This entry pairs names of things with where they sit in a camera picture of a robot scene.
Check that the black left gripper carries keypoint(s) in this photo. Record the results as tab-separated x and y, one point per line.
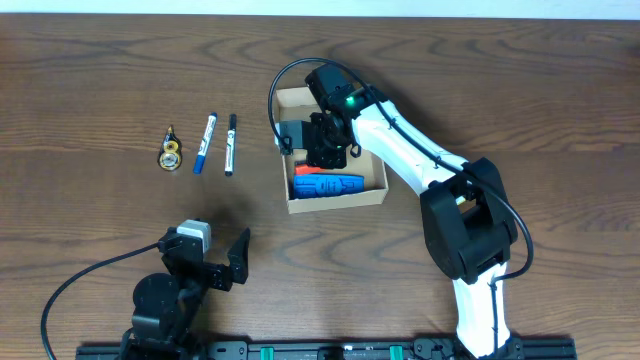
237	261

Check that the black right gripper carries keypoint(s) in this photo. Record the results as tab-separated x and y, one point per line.
318	158

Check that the red marker pen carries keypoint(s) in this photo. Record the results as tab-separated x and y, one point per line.
302	169

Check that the blue utility knife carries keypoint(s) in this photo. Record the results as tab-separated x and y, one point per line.
326	185

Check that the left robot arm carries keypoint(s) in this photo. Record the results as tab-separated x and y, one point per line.
166	304

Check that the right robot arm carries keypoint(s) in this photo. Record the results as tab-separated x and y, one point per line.
468	223

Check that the black whiteboard marker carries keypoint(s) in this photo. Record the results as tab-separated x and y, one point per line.
229	165

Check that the blue whiteboard marker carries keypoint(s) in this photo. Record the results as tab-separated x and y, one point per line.
205	143

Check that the black mounting rail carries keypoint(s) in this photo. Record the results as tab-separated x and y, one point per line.
417	349

